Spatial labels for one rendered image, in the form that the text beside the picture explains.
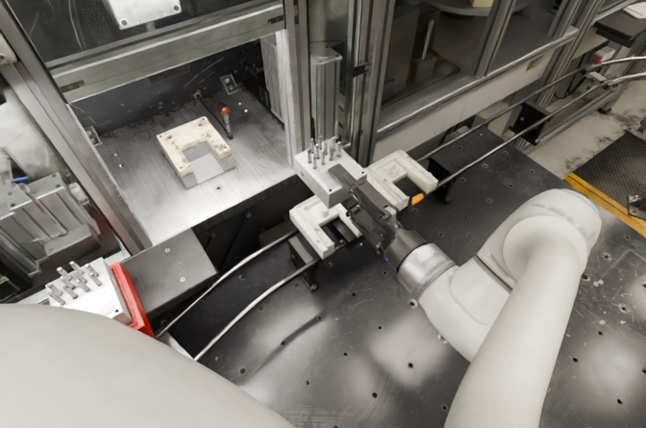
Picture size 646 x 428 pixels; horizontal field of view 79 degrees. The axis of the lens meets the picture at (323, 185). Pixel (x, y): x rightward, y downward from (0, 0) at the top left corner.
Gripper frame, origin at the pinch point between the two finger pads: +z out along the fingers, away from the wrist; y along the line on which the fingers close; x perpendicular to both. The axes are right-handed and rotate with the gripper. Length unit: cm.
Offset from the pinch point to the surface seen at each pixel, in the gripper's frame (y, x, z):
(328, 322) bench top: -35.9, 10.2, -10.2
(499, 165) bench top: -36, -68, -1
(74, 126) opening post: 20.9, 37.2, 19.1
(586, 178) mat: -102, -170, -9
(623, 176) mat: -102, -188, -20
